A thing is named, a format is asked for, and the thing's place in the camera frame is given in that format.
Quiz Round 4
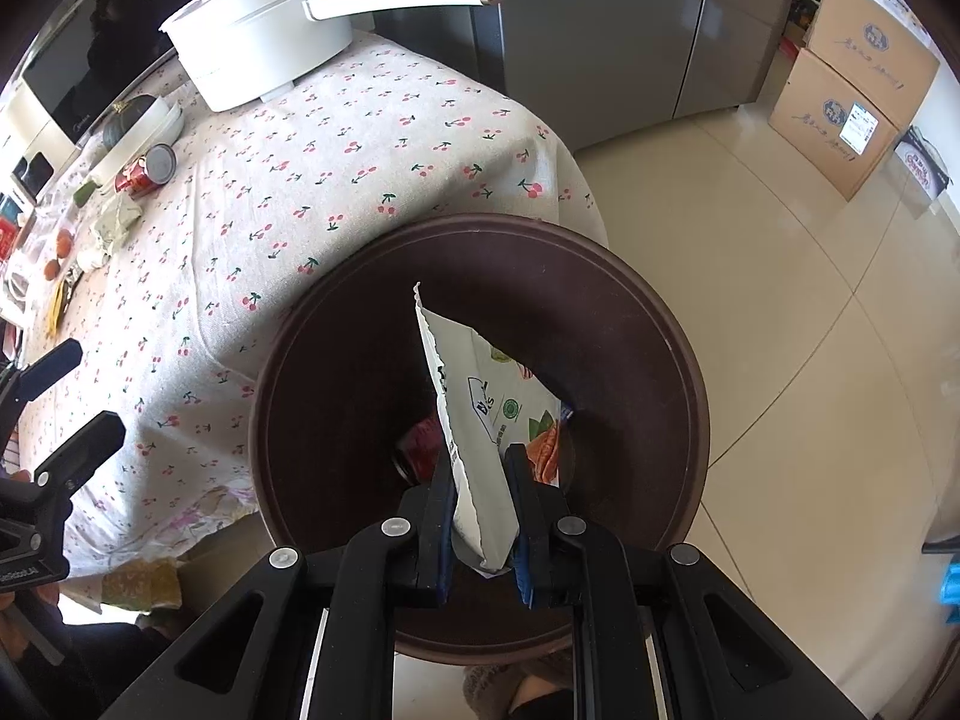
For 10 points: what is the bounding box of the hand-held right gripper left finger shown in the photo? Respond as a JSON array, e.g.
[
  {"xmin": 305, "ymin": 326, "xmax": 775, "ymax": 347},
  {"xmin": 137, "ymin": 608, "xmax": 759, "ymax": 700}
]
[{"xmin": 97, "ymin": 457, "xmax": 458, "ymax": 720}]

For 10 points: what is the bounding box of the printed white bag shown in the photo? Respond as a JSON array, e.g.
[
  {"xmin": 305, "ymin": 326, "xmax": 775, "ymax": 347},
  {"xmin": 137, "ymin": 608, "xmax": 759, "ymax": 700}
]
[{"xmin": 892, "ymin": 126, "xmax": 953, "ymax": 220}]

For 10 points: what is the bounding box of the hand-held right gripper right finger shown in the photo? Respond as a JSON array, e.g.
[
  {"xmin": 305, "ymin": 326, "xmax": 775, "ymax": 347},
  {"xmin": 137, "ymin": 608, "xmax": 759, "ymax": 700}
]
[{"xmin": 502, "ymin": 444, "xmax": 863, "ymax": 720}]

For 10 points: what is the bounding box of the red cartoon drink can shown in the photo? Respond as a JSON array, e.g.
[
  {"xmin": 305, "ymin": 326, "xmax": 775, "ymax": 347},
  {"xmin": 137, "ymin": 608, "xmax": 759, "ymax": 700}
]
[
  {"xmin": 114, "ymin": 144, "xmax": 178, "ymax": 200},
  {"xmin": 391, "ymin": 414, "xmax": 445, "ymax": 487}
]

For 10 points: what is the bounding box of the white electric cooking pot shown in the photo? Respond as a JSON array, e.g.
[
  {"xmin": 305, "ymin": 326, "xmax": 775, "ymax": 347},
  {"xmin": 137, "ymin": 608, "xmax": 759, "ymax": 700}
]
[{"xmin": 160, "ymin": 0, "xmax": 505, "ymax": 112}]

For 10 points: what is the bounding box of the dark green squash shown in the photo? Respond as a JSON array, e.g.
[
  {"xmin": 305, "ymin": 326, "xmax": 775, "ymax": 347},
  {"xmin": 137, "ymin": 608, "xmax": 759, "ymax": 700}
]
[{"xmin": 101, "ymin": 96, "xmax": 155, "ymax": 147}]

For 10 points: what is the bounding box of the grey fuzzy slipper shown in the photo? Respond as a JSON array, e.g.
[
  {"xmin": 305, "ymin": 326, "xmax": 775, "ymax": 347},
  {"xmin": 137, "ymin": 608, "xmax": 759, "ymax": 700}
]
[{"xmin": 461, "ymin": 645, "xmax": 578, "ymax": 720}]

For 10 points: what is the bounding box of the glass pitcher with wooden lid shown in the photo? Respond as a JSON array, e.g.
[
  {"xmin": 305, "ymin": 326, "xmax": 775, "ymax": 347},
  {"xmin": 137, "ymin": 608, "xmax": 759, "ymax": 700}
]
[{"xmin": 0, "ymin": 217, "xmax": 46, "ymax": 323}]

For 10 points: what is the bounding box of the yellow wrapper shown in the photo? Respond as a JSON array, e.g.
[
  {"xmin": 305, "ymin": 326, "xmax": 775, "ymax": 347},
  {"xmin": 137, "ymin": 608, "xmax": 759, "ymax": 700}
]
[{"xmin": 45, "ymin": 281, "xmax": 72, "ymax": 335}]

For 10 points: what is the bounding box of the brown round trash bin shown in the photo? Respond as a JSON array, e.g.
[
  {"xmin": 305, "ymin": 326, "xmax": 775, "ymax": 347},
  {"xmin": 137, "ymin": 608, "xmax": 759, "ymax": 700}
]
[{"xmin": 249, "ymin": 216, "xmax": 710, "ymax": 665}]

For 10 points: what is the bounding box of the white snack pouch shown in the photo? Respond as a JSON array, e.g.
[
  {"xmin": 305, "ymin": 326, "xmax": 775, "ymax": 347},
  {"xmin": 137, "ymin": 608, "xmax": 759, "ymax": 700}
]
[{"xmin": 414, "ymin": 283, "xmax": 575, "ymax": 580}]

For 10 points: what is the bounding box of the black microwave oven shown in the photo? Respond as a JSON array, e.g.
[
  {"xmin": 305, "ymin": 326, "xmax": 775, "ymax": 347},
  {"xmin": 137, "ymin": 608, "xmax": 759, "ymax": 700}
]
[{"xmin": 19, "ymin": 0, "xmax": 226, "ymax": 147}]

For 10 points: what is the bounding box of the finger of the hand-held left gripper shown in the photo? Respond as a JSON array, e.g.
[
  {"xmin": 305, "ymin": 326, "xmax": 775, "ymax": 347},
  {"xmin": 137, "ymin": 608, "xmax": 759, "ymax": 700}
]
[
  {"xmin": 0, "ymin": 337, "xmax": 83, "ymax": 421},
  {"xmin": 30, "ymin": 411, "xmax": 127, "ymax": 512}
]

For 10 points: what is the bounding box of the cherry print tablecloth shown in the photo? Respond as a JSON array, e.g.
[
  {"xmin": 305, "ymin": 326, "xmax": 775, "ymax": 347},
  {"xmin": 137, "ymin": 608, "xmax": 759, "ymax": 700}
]
[{"xmin": 0, "ymin": 30, "xmax": 610, "ymax": 601}]

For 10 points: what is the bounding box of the grey refrigerator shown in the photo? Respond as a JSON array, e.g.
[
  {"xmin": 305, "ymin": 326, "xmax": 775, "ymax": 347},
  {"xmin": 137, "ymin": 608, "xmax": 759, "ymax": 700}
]
[{"xmin": 461, "ymin": 0, "xmax": 818, "ymax": 151}]

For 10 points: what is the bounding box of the white air fryer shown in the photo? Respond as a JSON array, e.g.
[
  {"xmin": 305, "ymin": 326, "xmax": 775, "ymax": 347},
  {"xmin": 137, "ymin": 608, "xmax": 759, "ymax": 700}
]
[{"xmin": 0, "ymin": 94, "xmax": 59, "ymax": 203}]

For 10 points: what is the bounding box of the blue object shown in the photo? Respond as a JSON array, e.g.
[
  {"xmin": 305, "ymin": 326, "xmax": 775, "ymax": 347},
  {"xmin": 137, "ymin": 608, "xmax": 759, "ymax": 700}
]
[{"xmin": 934, "ymin": 547, "xmax": 960, "ymax": 627}]

